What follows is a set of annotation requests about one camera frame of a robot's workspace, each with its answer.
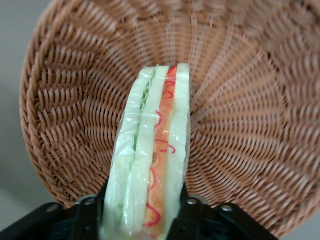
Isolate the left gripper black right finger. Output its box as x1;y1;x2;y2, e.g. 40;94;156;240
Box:
166;184;276;240

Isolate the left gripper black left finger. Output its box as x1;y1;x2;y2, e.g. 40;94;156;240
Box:
0;186;108;240

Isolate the triangle sandwich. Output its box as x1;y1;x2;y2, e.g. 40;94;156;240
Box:
98;62;192;240

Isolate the brown round wicker basket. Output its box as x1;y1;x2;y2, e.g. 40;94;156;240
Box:
18;0;320;240

